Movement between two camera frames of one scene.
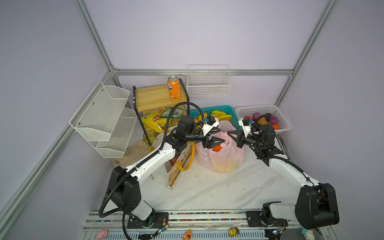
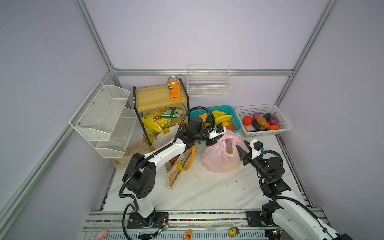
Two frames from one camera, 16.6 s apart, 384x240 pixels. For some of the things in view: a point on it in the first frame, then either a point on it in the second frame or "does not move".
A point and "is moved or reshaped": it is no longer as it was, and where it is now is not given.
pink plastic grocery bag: [225, 158] is moved or reshaped
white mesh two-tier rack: [104, 121] does not move
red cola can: [173, 161] does not move
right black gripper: [239, 136] -> [246, 158]
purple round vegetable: [274, 120] does not move
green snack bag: [172, 112] does not move
